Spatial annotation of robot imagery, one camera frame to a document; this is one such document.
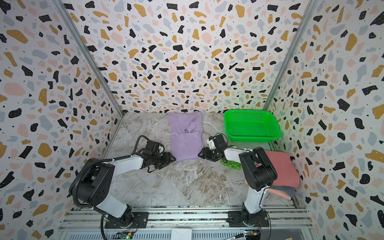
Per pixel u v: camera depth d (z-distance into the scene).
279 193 0.82
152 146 0.76
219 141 0.79
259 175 0.49
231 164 0.91
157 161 0.81
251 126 1.14
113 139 1.09
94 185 0.45
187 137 1.06
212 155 0.85
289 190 0.82
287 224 0.75
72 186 0.46
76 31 0.77
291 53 0.87
